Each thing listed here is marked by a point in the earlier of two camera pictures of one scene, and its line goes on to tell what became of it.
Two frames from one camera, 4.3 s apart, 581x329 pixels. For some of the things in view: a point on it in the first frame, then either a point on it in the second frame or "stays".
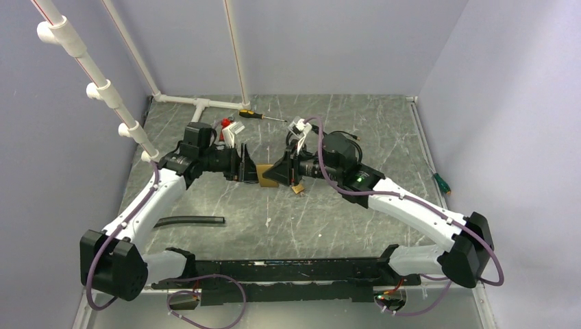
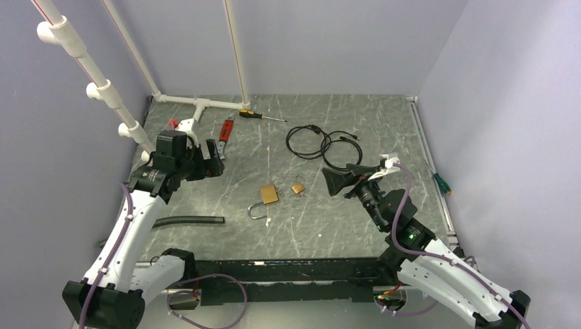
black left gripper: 243,168 → 208,167
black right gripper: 279,171 → 336,180
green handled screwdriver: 442,185 stays
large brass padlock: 264,182 → 268,195
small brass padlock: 298,188 stays
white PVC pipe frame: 57,31 stays
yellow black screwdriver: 246,113 stays
